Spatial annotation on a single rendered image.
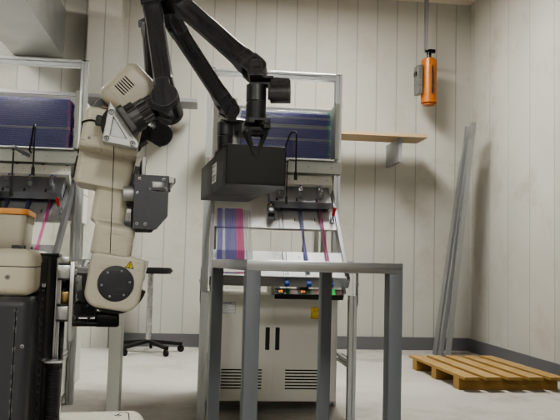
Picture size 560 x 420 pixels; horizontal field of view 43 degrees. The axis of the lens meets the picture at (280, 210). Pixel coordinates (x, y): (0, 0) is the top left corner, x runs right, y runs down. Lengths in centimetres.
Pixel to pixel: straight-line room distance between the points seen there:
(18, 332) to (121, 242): 38
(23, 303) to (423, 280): 541
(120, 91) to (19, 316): 71
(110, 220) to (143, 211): 12
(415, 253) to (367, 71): 184
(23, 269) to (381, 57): 561
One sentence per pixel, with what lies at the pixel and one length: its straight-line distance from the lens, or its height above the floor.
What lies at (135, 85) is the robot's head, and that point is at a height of 131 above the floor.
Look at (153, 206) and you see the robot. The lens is 210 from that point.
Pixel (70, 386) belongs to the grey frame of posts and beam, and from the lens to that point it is 411.
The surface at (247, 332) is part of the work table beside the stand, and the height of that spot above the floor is 60.
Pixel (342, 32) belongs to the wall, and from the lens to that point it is 715.
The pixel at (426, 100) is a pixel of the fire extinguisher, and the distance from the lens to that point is 681.
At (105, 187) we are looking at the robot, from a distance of 215.
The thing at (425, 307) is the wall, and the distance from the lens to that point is 701.
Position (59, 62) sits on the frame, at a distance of 423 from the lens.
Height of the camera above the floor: 79
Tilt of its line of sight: 4 degrees up
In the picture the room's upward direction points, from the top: 2 degrees clockwise
